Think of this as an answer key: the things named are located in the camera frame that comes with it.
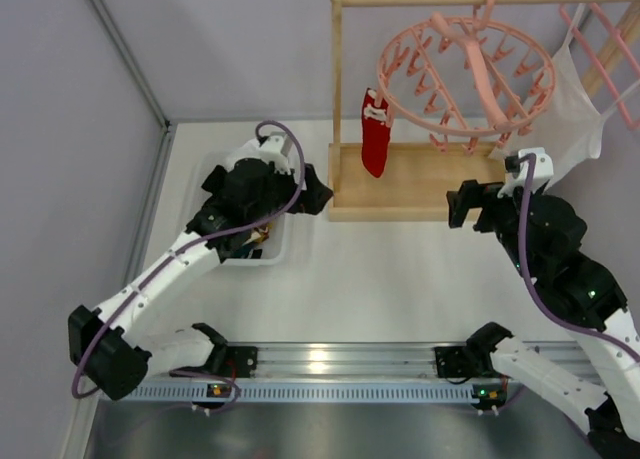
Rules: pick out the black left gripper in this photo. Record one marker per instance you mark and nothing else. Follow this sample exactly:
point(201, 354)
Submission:
point(298, 194)

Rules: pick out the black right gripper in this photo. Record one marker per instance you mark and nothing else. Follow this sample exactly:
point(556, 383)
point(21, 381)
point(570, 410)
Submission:
point(480, 209)

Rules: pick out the red sock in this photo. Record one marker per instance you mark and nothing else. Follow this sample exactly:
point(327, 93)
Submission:
point(376, 134)

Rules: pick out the pink round clip hanger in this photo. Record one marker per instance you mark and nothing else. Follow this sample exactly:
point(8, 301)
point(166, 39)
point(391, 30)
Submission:
point(465, 76)

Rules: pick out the brown beige striped sock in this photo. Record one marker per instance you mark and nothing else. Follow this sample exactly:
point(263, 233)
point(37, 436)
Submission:
point(260, 234)

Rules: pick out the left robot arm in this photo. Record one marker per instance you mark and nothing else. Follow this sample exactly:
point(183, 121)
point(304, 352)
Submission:
point(111, 344)

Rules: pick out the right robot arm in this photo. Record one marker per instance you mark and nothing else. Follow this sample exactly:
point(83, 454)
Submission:
point(542, 236)

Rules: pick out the pink clothes hanger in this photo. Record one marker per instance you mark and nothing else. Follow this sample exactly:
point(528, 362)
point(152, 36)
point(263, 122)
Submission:
point(616, 49)

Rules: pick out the wooden clothes rack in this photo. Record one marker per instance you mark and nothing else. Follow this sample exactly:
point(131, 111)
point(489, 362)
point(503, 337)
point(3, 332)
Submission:
point(417, 175)

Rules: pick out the white plastic mesh basket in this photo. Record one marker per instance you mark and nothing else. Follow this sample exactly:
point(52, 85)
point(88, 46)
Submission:
point(274, 248)

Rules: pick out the white tank top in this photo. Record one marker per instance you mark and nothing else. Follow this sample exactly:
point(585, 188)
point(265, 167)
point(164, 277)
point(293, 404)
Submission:
point(571, 128)

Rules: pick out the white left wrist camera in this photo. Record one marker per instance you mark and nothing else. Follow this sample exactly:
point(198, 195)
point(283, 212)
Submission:
point(274, 150)

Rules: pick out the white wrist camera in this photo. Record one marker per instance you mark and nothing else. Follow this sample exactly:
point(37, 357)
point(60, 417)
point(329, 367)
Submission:
point(520, 164)
point(274, 150)

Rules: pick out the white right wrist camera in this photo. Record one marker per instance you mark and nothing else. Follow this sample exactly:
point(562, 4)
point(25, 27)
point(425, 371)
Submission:
point(520, 164)

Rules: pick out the aluminium mounting rail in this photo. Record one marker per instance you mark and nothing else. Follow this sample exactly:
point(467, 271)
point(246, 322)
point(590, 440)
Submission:
point(348, 362)

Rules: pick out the aluminium frame post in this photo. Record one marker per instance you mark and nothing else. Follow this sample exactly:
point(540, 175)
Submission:
point(131, 64)

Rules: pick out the grey slotted cable duct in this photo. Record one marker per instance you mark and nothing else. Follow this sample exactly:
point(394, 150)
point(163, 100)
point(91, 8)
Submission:
point(250, 391)

